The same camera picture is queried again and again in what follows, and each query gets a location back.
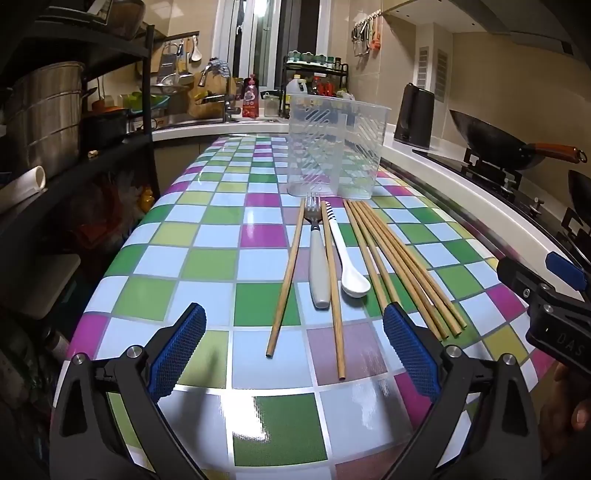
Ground dark cooking pot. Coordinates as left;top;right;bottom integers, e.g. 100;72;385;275
83;108;130;146

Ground white plastic roll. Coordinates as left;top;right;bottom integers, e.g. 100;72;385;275
0;165;47;208

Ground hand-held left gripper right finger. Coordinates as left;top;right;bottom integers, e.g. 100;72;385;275
382;302;543;480

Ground large steel stockpot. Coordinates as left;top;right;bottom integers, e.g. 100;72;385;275
4;62;86;178

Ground kitchen window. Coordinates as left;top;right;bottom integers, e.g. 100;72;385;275
212;0;333;79

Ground beige flat board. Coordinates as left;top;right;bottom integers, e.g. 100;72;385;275
0;251;81;319

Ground range hood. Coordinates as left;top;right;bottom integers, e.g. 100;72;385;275
383;0;591;61

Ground hanging kitchen tools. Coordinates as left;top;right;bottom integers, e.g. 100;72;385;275
351;11;382;57

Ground person's right hand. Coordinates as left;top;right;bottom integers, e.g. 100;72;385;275
538;361;591;463

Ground black wok with orange handle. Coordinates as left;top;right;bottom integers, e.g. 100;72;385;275
449;110;588;171

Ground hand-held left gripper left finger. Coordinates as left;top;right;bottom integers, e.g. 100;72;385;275
50;302;208;480

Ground black electric kettle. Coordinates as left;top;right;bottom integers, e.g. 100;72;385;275
394;83;437;149

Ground green plastic bowl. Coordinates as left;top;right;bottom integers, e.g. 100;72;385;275
121;91;169;114

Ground wooden cutting board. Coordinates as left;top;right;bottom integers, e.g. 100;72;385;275
187;69;232;118

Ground white spoon with striped handle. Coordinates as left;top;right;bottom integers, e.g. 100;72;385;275
323;200;371;296

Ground black gas stove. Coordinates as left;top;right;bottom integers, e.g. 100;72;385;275
413;148;591;250

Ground chrome kitchen faucet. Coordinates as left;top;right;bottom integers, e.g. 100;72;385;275
198;62;241;123

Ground red and white mesh bag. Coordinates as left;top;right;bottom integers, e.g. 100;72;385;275
69;185;139;250

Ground black spice rack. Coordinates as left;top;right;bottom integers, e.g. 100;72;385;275
283;55;349;100

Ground steel kitchen sink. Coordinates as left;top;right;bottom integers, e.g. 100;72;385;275
152;115;282;130

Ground steel colander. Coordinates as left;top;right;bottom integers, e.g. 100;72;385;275
152;71;195;93

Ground clear plastic utensil holder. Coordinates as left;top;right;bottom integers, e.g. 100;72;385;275
286;92;392;200

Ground grey handled metal fork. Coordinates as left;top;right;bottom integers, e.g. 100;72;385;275
305;194;331;309

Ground black metal shelf rack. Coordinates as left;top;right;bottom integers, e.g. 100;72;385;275
0;18;162;296

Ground metal box grater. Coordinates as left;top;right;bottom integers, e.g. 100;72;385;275
157;44;178;77

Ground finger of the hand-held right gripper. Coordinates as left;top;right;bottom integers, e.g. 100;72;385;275
545;251;591;292
498;256;555;301

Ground colourful checkered table cover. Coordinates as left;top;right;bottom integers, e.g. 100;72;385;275
53;134;555;480

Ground brown bowl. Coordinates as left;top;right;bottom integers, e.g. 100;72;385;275
111;0;146;40

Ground white wall vent grille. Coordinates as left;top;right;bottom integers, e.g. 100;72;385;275
418;46;448;101

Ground red dish soap bottle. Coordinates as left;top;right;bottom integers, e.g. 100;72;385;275
241;74;260;120

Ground dark frying pan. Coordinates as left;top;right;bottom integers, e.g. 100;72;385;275
567;170;591;206

